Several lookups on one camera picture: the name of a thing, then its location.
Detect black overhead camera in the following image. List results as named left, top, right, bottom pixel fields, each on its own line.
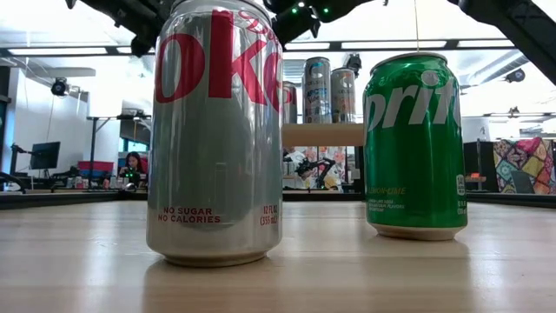
left=346, top=52, right=363, bottom=77

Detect slim Celsius Arctic Vibe can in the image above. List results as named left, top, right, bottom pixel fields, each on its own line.
left=302, top=57, right=333, bottom=125
left=330, top=67, right=357, bottom=124

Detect silver Diet Coke can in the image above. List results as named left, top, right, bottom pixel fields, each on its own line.
left=281, top=81, right=299, bottom=125
left=146, top=0, right=284, bottom=269

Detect black computer monitor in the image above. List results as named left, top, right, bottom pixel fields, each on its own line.
left=29, top=141, right=62, bottom=171

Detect person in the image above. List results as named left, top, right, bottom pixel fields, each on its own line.
left=117, top=150, right=149, bottom=189
left=284, top=147, right=314, bottom=189

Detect green Sprite can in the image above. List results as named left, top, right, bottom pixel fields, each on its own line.
left=362, top=52, right=469, bottom=243

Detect black overhead light bar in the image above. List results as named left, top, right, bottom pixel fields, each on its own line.
left=0, top=39, right=518, bottom=57

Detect tall black table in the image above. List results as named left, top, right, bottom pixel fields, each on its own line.
left=86, top=113, right=152, bottom=183

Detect colourful floral panel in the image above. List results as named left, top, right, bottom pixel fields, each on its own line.
left=303, top=146, right=349, bottom=190
left=493, top=137, right=556, bottom=196

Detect red storage box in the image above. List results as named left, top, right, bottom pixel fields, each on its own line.
left=77, top=160, right=115, bottom=172

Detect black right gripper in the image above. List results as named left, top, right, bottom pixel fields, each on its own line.
left=262, top=0, right=374, bottom=23

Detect ceiling air vent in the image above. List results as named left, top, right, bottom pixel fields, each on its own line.
left=282, top=58, right=305, bottom=83

